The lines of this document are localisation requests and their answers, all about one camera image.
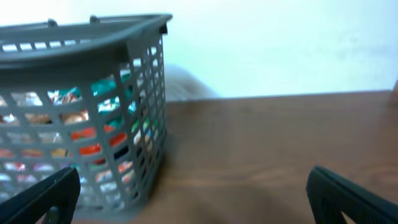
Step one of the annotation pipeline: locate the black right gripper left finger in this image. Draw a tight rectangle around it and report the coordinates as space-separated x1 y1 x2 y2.
1 167 81 224

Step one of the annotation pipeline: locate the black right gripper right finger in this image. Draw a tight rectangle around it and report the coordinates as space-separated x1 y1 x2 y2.
306 166 397 224

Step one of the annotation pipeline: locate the orange snack packet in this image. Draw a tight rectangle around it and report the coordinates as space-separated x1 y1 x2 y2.
0 124 128 166

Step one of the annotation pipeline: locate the green Nescafe coffee bag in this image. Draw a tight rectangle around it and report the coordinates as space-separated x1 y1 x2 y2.
47 71 149 132

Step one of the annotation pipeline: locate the grey plastic slotted basket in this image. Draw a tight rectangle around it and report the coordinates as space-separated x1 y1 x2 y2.
1 14 172 219

